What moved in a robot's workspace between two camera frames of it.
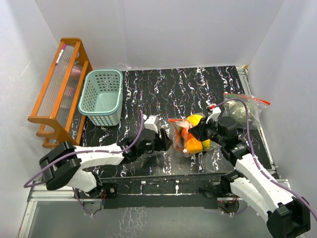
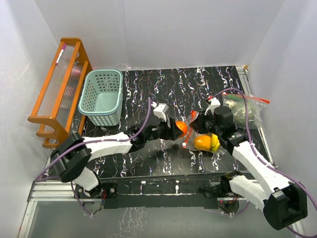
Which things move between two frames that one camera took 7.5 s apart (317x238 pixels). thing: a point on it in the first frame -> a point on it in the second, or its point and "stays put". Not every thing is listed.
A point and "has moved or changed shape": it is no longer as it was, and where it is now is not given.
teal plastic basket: x=102 y=97 stays put
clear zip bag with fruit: x=188 y=143 has moved or changed shape
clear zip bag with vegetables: x=236 y=110 stays put
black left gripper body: x=157 y=145 -> x=164 y=133
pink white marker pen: x=61 y=51 stays put
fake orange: x=185 y=134 -> x=182 y=126
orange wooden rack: x=58 y=107 stays put
